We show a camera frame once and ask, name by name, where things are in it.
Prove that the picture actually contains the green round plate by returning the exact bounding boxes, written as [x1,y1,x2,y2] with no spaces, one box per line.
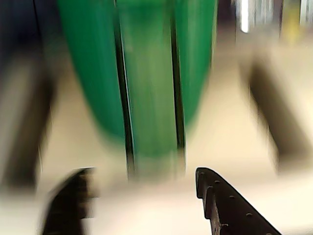
[57,0,220,160]

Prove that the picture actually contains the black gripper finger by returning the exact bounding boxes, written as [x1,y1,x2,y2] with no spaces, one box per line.
[40,167,101,235]
[195,167,282,235]

